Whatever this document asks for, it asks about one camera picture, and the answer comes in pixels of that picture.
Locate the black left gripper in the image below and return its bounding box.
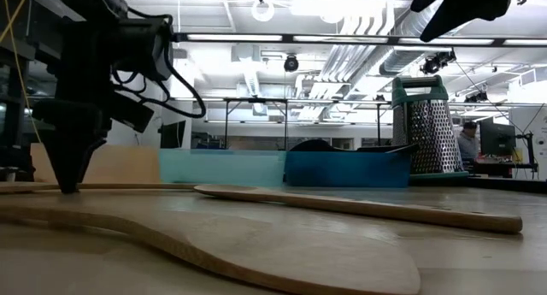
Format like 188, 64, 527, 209
32, 68, 119, 194

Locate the wooden spatula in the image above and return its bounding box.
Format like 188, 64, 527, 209
0, 195, 422, 295

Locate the wooden spoon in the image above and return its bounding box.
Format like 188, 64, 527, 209
194, 183, 523, 235

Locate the orange plastic bin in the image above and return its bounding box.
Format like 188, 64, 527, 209
29, 143, 162, 186

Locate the black computer monitor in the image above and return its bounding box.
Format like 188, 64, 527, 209
160, 120, 187, 150
479, 120, 517, 157

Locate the person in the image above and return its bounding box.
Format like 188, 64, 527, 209
456, 121, 482, 164

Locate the black overhead light beam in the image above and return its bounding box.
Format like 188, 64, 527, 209
173, 32, 547, 49

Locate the mint green plastic bin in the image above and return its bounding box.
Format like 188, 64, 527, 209
158, 148, 286, 187

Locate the black background desk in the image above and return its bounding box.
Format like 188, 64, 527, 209
468, 161, 540, 179

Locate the blue plastic bin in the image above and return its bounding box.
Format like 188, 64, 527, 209
284, 150, 412, 189

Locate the black ceiling camera cluster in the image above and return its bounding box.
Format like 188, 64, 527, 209
421, 49, 457, 76

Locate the silver ventilation duct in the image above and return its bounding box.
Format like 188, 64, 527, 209
378, 0, 454, 76

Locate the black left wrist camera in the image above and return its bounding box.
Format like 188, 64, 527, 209
109, 91, 156, 134

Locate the yellow hanging cable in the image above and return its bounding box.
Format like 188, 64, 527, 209
0, 0, 43, 145

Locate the metal box grater teal handle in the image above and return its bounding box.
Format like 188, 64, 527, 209
391, 74, 470, 186

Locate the white ring light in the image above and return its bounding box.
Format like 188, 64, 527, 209
250, 0, 276, 23

